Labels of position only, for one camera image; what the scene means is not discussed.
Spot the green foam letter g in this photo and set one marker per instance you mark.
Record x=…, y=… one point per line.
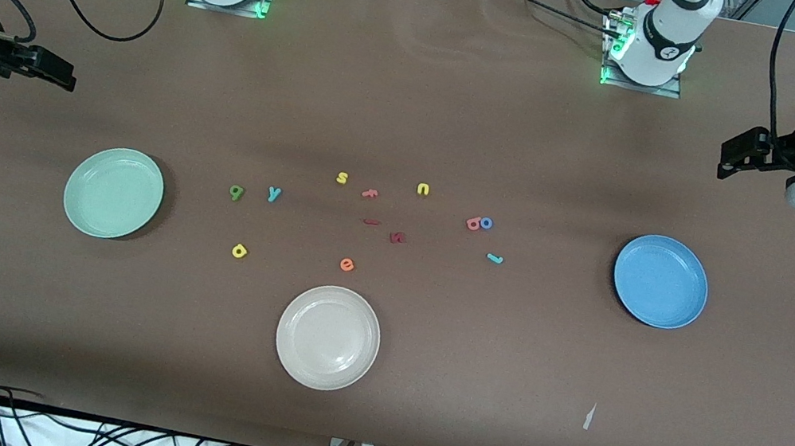
x=236, y=193

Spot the teal foam letter y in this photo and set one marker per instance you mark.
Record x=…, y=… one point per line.
x=274, y=193

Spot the yellow foam letter a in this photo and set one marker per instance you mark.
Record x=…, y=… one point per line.
x=239, y=253

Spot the teal foam letter l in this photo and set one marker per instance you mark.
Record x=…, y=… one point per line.
x=495, y=259

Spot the blue foam letter o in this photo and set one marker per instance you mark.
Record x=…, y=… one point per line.
x=482, y=223

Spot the pink foam letter a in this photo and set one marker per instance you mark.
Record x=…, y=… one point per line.
x=471, y=225

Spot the green plate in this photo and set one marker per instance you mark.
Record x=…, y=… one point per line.
x=113, y=192

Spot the blue plate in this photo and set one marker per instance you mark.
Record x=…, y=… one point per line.
x=661, y=282

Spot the white paper scrap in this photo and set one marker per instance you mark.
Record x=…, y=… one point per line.
x=588, y=418

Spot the yellow foam letter s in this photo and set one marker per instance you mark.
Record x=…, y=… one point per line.
x=342, y=178

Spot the yellow foam letter u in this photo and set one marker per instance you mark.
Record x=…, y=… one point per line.
x=419, y=189

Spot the salmon foam letter f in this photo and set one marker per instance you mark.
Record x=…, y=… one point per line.
x=370, y=193

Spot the orange foam letter e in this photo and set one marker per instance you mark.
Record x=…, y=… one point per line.
x=343, y=264

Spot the dark red foam letter k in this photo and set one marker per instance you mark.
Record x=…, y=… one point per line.
x=397, y=237

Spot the red foam letter i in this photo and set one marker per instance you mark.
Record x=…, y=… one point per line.
x=372, y=222

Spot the beige plate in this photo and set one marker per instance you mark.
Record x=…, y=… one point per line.
x=328, y=337

